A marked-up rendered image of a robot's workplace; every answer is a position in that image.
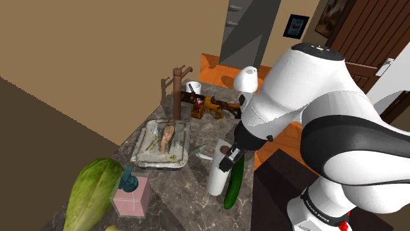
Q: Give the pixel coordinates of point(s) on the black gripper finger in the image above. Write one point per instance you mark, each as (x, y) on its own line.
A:
(229, 160)

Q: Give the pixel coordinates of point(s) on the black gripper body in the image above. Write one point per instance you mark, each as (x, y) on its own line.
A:
(248, 139)

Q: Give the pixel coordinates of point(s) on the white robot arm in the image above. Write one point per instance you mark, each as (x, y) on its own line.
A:
(320, 92)

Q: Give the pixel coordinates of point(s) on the white paper towel roll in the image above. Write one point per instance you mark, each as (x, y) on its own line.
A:
(217, 179)

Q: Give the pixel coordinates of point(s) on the silver kitchen knife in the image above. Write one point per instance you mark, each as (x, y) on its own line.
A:
(201, 155)

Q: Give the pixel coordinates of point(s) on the green cucumber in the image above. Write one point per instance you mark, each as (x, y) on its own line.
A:
(233, 188)

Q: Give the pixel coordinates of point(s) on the orange brown toy rifle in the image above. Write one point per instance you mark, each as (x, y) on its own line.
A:
(211, 107)

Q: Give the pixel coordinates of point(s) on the dark robot stand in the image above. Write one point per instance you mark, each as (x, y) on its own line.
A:
(272, 192)

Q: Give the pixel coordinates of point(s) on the orange fish fillet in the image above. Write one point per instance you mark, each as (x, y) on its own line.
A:
(166, 139)

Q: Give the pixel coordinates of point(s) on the white cup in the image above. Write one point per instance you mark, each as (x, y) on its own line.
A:
(196, 88)

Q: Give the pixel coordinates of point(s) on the brown faucet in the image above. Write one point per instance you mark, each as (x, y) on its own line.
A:
(177, 99)

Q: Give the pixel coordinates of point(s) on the silver baking tray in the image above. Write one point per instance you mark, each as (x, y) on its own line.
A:
(144, 156)

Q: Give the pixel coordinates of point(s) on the pink gift box teal bow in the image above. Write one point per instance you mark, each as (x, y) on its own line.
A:
(133, 201)

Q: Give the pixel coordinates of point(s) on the yellow fruit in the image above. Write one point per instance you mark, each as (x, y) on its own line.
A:
(112, 228)

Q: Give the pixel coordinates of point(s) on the green lettuce head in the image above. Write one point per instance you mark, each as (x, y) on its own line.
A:
(89, 195)

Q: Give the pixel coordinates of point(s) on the brown wooden door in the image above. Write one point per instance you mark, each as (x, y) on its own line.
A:
(368, 35)

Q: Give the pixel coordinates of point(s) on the black framed wall picture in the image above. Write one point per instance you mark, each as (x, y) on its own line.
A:
(296, 26)

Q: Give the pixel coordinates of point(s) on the brown wall picture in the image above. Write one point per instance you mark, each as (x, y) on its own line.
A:
(331, 16)

